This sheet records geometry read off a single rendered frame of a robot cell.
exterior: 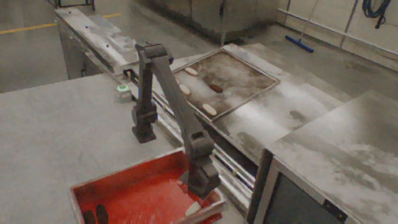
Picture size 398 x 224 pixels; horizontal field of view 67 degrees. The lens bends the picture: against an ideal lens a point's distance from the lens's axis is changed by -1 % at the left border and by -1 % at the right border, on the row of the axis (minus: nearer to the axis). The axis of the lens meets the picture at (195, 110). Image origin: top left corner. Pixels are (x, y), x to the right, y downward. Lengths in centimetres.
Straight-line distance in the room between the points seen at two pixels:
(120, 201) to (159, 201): 15
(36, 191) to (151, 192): 44
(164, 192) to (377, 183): 77
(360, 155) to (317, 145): 10
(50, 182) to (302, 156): 99
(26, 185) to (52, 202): 15
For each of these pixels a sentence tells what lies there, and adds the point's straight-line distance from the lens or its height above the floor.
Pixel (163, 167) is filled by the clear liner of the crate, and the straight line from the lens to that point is 128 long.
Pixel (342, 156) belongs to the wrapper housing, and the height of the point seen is 130.
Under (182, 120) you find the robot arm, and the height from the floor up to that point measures 121.
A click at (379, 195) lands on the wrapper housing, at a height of 130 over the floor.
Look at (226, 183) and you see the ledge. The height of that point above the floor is 86.
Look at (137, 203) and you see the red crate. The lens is 121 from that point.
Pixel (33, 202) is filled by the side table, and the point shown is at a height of 82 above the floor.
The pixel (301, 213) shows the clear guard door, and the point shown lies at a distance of 77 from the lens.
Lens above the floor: 178
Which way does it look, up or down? 35 degrees down
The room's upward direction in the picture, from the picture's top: 4 degrees clockwise
